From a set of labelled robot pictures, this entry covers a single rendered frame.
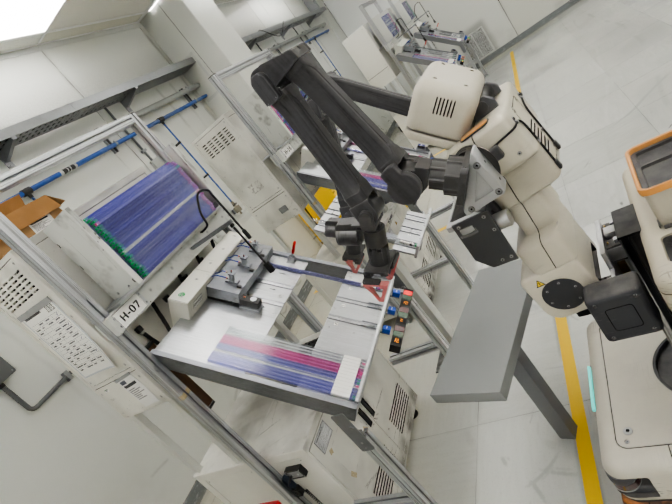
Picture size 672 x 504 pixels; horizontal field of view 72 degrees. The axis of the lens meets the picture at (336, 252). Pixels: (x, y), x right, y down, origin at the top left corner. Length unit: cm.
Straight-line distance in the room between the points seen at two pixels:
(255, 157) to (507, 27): 683
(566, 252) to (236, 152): 204
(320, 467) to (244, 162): 177
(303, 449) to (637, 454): 100
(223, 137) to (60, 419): 182
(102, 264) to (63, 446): 158
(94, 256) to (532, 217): 133
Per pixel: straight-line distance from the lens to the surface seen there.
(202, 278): 183
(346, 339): 168
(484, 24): 904
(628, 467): 157
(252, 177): 286
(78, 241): 170
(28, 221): 202
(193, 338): 171
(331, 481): 185
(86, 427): 315
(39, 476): 304
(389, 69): 609
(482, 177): 102
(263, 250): 199
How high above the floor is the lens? 152
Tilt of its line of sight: 17 degrees down
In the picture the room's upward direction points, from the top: 39 degrees counter-clockwise
